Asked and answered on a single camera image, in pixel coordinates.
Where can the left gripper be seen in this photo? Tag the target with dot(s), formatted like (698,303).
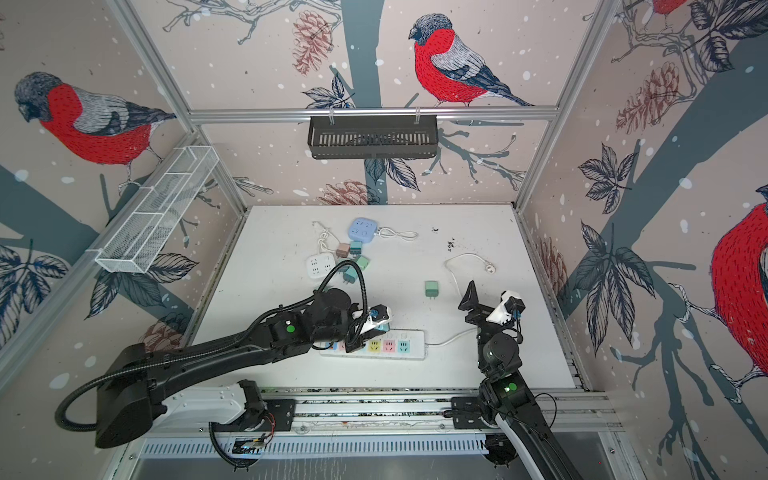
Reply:
(357,343)

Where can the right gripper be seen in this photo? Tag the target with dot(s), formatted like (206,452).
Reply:
(475,307)

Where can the long white power strip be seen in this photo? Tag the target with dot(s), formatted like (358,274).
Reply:
(398,344)

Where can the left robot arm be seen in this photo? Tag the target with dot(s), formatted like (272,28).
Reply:
(124,403)

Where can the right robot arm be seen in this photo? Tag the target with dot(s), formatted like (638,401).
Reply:
(500,361)

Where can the pink plug adapter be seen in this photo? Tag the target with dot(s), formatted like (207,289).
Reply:
(343,250)

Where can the white square power socket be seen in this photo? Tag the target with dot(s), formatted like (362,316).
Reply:
(318,266)

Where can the blue square power socket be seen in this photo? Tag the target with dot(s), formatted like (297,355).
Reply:
(362,230)

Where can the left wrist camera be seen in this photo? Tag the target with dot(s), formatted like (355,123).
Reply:
(377,321)

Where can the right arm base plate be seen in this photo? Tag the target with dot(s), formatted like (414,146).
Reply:
(473,413)

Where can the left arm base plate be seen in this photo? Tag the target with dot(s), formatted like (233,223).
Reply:
(277,415)

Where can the black wall basket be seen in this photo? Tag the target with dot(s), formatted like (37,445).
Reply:
(373,137)

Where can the white wire mesh shelf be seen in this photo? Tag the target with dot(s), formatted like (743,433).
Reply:
(141,237)

